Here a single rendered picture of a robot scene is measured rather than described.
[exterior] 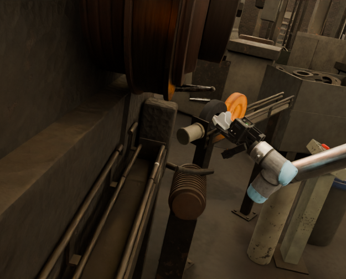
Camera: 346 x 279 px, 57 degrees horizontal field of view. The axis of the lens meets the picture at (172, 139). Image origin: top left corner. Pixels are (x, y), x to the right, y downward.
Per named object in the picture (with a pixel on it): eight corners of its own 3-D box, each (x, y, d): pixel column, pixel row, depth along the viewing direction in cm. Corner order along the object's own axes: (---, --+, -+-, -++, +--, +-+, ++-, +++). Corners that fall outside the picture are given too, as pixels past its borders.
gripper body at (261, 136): (243, 114, 116) (269, 135, 111) (231, 132, 121) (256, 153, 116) (232, 117, 111) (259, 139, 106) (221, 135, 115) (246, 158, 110)
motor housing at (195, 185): (145, 303, 124) (170, 185, 104) (154, 262, 144) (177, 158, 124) (178, 310, 123) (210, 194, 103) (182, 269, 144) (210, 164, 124)
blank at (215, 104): (199, 103, 113) (207, 106, 111) (223, 95, 124) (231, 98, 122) (193, 141, 120) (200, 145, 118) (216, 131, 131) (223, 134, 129)
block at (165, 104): (129, 173, 101) (140, 101, 92) (134, 163, 108) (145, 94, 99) (162, 180, 101) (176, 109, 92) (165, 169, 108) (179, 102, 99)
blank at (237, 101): (223, 96, 124) (231, 98, 122) (243, 89, 135) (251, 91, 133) (216, 131, 131) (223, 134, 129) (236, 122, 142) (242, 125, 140)
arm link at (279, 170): (279, 191, 105) (294, 174, 100) (253, 169, 109) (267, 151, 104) (288, 184, 110) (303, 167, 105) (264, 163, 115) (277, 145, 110)
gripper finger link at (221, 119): (217, 104, 118) (236, 119, 114) (210, 117, 121) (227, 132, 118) (213, 105, 116) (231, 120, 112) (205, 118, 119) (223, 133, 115)
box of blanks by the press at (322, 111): (273, 162, 279) (303, 75, 250) (240, 127, 354) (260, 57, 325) (371, 172, 301) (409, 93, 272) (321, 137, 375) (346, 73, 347)
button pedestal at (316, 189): (277, 271, 154) (323, 158, 131) (268, 239, 176) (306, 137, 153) (309, 279, 153) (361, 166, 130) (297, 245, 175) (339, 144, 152)
